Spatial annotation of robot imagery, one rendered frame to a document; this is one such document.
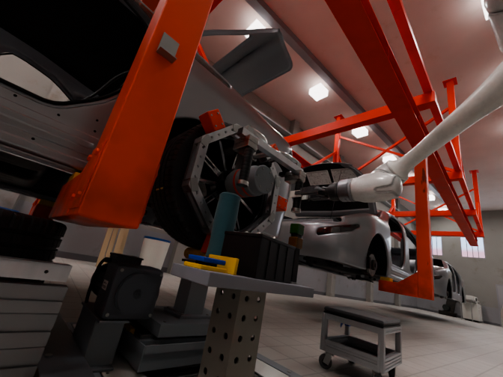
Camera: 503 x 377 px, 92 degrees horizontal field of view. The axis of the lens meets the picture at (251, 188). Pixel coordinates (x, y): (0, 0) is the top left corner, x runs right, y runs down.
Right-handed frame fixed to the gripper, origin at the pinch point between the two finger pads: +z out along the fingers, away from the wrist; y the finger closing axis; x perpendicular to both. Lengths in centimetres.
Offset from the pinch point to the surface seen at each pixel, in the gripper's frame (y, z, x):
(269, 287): -34, -19, -40
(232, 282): -47, -19, -39
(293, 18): 222, 248, 567
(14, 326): -78, 19, -59
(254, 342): -32, -16, -54
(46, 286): -75, 19, -50
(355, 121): 274, 100, 244
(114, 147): -74, 11, -10
